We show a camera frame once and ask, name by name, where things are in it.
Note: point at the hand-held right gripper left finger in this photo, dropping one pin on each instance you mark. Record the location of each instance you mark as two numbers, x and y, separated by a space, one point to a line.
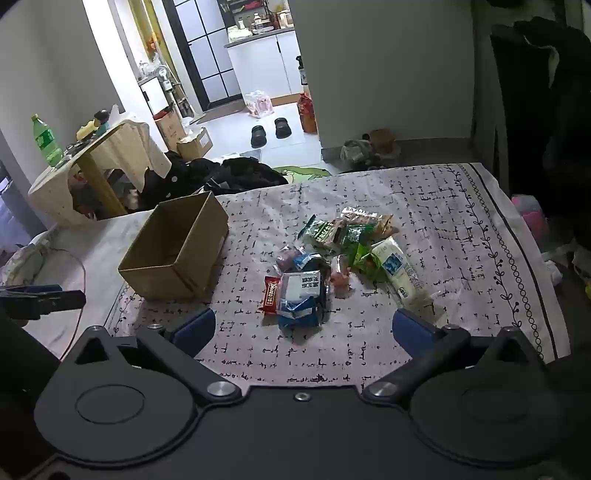
196 325

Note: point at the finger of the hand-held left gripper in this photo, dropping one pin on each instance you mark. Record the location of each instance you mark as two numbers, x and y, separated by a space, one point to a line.
60 301
34 290

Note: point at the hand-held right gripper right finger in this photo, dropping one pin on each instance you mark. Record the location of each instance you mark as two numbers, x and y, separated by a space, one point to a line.
411 330

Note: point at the long white snack packet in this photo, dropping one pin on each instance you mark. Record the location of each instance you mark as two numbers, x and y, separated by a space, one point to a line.
397 272

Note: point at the brown cardboard box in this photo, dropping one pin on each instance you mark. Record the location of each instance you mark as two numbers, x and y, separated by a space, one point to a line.
157 277

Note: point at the red snack bar packet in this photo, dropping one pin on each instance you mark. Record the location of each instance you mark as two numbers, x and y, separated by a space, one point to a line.
271 294

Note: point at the bright green snack packet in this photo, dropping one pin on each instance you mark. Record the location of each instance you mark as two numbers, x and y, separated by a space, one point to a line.
362 256

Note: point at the orange pink snack packet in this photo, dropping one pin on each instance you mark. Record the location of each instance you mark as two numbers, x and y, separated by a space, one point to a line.
340 274

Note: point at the blue white snack packet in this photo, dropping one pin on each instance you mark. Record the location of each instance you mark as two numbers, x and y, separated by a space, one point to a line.
300 295

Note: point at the pale purple snack packet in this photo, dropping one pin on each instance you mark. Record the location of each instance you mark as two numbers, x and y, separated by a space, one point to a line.
287 258

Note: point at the orange biscuit packet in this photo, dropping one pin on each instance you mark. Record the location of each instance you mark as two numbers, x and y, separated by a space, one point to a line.
369 216

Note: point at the small blue snack packet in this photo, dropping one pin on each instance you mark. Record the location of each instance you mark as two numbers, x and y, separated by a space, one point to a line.
304 261

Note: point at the dark green seaweed packet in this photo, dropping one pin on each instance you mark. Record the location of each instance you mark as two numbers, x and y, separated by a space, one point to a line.
323 233

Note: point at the white patterned bag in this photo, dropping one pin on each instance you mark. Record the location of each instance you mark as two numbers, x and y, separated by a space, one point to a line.
23 263

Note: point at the white bed sheet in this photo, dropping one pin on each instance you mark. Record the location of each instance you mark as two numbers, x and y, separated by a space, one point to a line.
92 240

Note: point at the black buttoned garment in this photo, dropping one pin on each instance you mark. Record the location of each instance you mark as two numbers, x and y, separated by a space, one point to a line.
180 177

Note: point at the green plastic bottle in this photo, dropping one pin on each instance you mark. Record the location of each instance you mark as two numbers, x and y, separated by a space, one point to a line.
46 141

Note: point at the yellow container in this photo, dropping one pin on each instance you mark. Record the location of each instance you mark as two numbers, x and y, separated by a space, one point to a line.
85 130

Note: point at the pink bundle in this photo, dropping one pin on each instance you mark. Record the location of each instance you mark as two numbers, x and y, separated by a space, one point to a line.
531 210

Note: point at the small round covered table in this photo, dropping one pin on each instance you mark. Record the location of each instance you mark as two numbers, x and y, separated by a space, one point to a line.
134 147

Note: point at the small open cardboard box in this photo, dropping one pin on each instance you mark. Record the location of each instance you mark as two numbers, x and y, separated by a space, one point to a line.
196 143

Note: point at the doll figure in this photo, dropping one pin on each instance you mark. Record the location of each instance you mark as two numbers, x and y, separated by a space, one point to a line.
99 119

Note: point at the grey trash bag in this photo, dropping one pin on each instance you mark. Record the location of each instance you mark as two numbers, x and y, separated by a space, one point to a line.
358 150

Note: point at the green floor mat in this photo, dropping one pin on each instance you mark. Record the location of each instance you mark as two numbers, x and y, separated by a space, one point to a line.
304 171

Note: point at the tall cardboard box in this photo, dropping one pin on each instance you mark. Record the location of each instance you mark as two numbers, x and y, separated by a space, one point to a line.
168 129

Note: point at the small white cabinet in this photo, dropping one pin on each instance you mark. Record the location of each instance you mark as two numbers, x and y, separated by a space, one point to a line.
154 94

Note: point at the pink plastic bag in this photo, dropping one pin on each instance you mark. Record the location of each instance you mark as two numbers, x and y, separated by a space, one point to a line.
259 104

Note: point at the red bottle pack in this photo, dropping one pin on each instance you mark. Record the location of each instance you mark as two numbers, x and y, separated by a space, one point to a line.
307 113

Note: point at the small white fan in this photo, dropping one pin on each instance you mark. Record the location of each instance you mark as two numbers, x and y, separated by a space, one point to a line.
161 72

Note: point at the dark hanging clothes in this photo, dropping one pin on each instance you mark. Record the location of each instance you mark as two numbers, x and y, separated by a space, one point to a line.
545 115

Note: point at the white kitchen cabinet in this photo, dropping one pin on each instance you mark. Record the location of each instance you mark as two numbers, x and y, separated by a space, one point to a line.
258 64

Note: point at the black spray bottle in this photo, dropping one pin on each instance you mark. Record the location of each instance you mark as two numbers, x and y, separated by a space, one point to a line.
302 71

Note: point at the black framed glass door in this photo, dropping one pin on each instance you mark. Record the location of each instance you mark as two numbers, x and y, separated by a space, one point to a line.
203 46

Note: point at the row of kitchen jars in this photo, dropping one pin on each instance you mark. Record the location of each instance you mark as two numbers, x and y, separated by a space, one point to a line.
254 21

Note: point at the yellow table frame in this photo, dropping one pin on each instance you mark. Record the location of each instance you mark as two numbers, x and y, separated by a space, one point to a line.
99 184

